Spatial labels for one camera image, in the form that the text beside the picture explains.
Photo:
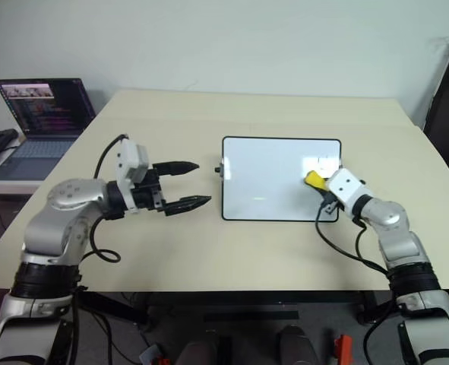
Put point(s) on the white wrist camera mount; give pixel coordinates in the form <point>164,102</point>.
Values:
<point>131,156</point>
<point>347,184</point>

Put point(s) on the open grey laptop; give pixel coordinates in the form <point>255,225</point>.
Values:
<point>38,148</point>

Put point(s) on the yellow whiteboard eraser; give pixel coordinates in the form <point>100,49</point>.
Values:
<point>314,179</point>

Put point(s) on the black whiteboard side knob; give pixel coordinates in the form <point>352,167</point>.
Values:
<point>219,170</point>

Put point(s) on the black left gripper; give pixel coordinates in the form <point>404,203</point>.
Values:
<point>148,192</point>

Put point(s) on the black-framed whiteboard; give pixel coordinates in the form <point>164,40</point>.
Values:
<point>266,178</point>

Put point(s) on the dark rounded shape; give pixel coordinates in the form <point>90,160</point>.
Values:
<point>296,344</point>

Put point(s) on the orange-red clamp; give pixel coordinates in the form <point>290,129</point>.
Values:
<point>343,348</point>
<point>162,360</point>

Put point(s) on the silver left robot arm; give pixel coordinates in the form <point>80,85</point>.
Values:
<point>72,194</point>

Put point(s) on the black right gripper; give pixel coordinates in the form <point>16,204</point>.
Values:
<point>329,203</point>

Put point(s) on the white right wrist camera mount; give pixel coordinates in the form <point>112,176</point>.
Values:
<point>347,184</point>

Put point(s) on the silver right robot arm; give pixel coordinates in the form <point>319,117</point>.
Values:
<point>389,216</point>

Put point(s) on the black table frame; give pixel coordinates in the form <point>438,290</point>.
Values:
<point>247,298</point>

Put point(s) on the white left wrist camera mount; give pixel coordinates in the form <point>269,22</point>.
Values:
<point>131,156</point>

